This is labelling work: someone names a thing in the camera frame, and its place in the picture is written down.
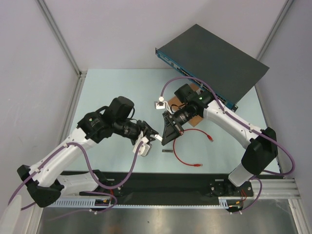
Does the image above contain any silver SFP module black end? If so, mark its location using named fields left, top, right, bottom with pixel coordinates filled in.
left=154, top=135, right=162, bottom=141

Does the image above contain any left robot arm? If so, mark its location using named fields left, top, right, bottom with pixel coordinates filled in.
left=17, top=96, right=161, bottom=208

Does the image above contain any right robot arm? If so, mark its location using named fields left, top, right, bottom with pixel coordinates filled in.
left=161, top=84, right=278, bottom=196

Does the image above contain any wooden base board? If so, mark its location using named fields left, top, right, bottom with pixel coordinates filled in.
left=166, top=82, right=205, bottom=128

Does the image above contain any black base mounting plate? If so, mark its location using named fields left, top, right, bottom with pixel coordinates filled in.
left=60, top=171, right=254, bottom=206

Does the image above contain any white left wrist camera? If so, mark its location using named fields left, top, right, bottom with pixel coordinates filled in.
left=133, top=131, right=152, bottom=157

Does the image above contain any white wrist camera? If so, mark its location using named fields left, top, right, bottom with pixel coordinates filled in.
left=133, top=131, right=152, bottom=157
left=154, top=96, right=171, bottom=113

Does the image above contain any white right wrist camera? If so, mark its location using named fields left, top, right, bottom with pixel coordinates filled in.
left=154, top=96, right=171, bottom=113

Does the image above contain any red ethernet patch cable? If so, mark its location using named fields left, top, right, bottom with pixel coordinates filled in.
left=173, top=129, right=215, bottom=168

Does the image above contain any blue network switch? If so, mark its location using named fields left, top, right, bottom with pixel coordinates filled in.
left=156, top=24, right=269, bottom=112

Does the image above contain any white slotted cable duct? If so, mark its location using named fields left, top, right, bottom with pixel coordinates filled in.
left=45, top=197, right=115, bottom=208

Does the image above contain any aluminium frame rail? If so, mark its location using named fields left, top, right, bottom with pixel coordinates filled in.
left=251, top=177, right=300, bottom=199

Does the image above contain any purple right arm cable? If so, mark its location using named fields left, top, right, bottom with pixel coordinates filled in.
left=160, top=76, right=297, bottom=215

